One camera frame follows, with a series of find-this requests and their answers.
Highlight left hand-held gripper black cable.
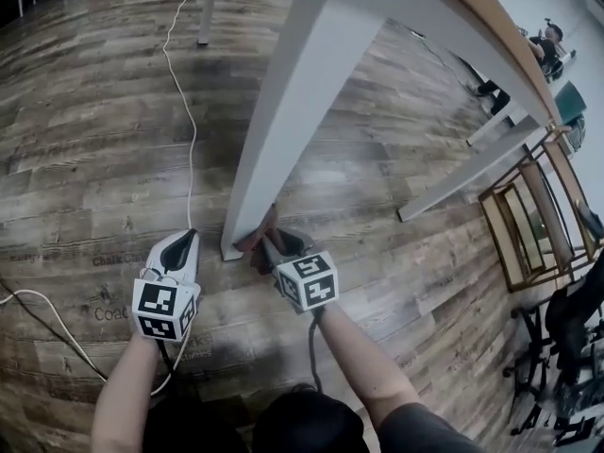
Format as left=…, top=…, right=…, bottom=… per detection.
left=157, top=339, right=176, bottom=378

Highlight teal chair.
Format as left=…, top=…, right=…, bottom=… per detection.
left=553, top=79, right=589, bottom=127

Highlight black office chair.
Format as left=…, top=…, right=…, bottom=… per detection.
left=501, top=250, right=604, bottom=448

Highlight person's black trousers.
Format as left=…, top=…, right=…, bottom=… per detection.
left=149, top=383, right=370, bottom=453

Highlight person's right forearm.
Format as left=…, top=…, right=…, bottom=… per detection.
left=312, top=301, right=425, bottom=432

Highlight right hand-held gripper black cable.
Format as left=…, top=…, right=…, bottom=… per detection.
left=308, top=309, right=326, bottom=394

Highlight gold metal frame chair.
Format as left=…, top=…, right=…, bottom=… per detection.
left=478, top=124, right=604, bottom=294

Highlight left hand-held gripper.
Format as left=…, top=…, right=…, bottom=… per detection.
left=130, top=227, right=202, bottom=344

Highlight white table with wooden top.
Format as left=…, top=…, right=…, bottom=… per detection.
left=337, top=0, right=565, bottom=129

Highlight looped white cable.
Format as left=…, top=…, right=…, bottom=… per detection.
left=0, top=289, right=174, bottom=397

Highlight person's left forearm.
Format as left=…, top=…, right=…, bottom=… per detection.
left=91, top=331, right=164, bottom=453

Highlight brown cloth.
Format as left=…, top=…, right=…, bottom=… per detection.
left=234, top=204, right=284, bottom=276

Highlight white table leg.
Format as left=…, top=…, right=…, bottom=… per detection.
left=196, top=0, right=228, bottom=46
left=396, top=114, right=542, bottom=223
left=466, top=103, right=526, bottom=148
left=220, top=0, right=394, bottom=261

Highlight long white cable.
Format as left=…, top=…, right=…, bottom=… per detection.
left=161, top=0, right=199, bottom=235

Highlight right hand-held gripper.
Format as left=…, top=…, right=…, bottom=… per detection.
left=260, top=227, right=341, bottom=314

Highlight person's grey sleeve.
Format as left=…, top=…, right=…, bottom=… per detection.
left=377, top=401, right=490, bottom=453

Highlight hand-held gripper black cable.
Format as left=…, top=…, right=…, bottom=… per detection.
left=308, top=309, right=326, bottom=394
left=157, top=339, right=176, bottom=378

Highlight thin black floor cable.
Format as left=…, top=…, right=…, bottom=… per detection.
left=0, top=276, right=110, bottom=382

